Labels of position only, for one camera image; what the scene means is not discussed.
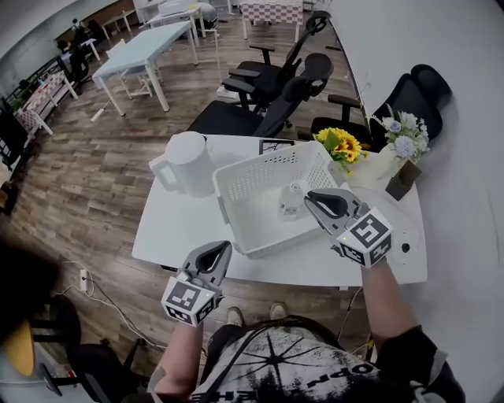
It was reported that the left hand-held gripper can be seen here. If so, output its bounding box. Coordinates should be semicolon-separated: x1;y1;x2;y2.
161;240;234;327

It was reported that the pale blue flower bouquet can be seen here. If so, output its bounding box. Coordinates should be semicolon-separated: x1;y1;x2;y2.
372;104;430;162

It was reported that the black headset cable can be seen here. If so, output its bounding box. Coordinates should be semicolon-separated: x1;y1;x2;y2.
198;320;276;403

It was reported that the black office chair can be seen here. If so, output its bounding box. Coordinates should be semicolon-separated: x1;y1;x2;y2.
33;294;158;403
187;53;335;138
222;10;332;113
310;65;453;151

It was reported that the checkered cloth table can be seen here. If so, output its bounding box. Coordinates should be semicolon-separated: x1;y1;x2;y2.
239;0;305;43
15;72;79;137

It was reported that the white chair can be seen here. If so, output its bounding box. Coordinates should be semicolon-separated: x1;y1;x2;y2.
106;39;154;99

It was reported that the white printer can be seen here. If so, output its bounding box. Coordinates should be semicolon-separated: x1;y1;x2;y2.
157;0;198;17

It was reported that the light blue table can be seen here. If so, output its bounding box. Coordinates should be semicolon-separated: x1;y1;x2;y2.
92;20;200;117

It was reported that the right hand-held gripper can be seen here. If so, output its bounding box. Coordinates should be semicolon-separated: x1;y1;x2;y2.
303;187;395;270

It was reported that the person's left forearm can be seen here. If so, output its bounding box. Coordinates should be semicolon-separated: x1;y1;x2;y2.
147;320;206;403

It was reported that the person's right forearm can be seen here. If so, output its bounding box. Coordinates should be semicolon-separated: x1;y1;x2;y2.
360;257;418;349

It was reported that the brown holder box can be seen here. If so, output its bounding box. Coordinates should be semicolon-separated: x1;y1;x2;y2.
384;159;423;202

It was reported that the white floor cable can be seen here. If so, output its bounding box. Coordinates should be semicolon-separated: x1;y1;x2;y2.
53;261;95;298

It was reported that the white plastic laundry basket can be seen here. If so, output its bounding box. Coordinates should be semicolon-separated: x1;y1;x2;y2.
212;140;350;260

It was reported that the black white printed t-shirt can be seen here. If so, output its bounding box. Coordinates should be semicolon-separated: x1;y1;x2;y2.
192;316;465;403

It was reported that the yellow round table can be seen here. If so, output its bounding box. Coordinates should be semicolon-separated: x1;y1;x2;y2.
2;319;35;377

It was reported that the black metal railing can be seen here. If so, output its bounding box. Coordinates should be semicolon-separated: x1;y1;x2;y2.
0;54;64;104

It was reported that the person's left shoe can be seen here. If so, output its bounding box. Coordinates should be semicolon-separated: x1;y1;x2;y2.
226;306;246;327

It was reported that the black picture frame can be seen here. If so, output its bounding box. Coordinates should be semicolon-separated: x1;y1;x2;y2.
258;138;295;156

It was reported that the white floor stand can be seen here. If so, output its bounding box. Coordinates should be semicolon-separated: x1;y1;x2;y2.
214;34;238;99

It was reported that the clear plastic bottle with label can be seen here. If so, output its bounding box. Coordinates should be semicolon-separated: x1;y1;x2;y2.
277;181;310;222

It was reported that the white desk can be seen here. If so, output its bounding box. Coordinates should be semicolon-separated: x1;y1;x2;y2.
147;0;206;39

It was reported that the white vase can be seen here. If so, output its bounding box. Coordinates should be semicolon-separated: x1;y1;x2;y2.
368;143;406;182

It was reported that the yellow sunflower bouquet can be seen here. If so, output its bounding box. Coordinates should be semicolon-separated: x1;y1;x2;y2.
313;128;369;177

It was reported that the white table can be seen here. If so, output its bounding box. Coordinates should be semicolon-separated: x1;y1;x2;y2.
132;134;428;288

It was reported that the white kettle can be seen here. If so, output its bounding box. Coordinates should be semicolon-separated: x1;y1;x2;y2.
149;131;216;199

